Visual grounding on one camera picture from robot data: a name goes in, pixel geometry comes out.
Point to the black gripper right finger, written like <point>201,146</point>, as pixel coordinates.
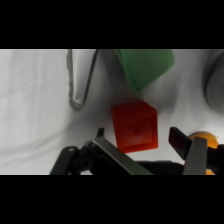
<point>195,156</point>

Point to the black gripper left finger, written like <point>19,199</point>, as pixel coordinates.
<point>110,156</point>

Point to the red cube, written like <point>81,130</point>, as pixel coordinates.
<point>135,128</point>

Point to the toy croissant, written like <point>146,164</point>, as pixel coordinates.
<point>213,141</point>

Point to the metal tongs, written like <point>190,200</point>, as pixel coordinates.
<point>75,100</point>

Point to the white tablecloth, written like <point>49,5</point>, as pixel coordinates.
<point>30,110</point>

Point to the green cup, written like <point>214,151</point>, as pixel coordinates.
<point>146,66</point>

